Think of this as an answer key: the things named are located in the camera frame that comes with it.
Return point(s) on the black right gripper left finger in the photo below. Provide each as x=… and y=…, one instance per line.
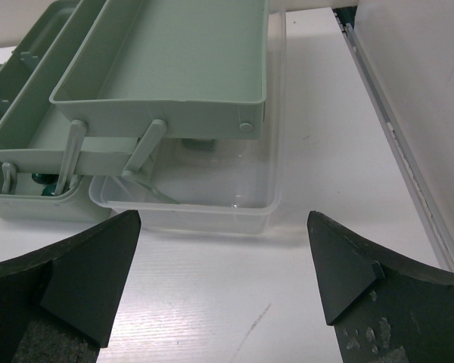
x=58, y=303

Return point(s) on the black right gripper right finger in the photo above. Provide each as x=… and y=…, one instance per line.
x=383, y=306

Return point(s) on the large green handled screwdriver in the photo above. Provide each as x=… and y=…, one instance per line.
x=49, y=190

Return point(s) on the clear plastic container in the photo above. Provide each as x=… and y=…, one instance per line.
x=226, y=186

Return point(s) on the green cantilever toolbox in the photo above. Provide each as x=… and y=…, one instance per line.
x=95, y=86

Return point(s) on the aluminium frame rail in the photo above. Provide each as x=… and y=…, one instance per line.
x=404, y=52

